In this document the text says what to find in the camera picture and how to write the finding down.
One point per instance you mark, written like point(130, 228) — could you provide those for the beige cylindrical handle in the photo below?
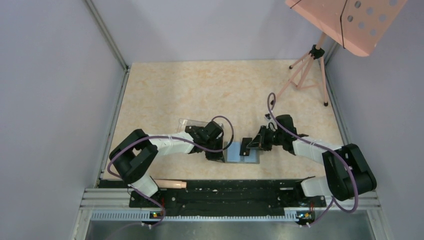
point(170, 184)

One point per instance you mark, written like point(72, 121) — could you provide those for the black VIP card front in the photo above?
point(244, 146)

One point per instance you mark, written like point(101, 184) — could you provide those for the grey card holder wallet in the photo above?
point(242, 154)

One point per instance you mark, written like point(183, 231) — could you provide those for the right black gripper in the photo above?
point(260, 141)

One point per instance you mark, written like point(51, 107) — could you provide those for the pink music stand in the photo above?
point(357, 25)

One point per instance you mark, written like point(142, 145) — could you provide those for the clear plastic card box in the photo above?
point(183, 123)

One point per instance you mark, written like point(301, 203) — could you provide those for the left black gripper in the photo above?
point(215, 156)

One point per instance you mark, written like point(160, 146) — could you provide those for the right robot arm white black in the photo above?
point(346, 168)

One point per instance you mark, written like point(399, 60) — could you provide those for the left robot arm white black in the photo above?
point(133, 156)

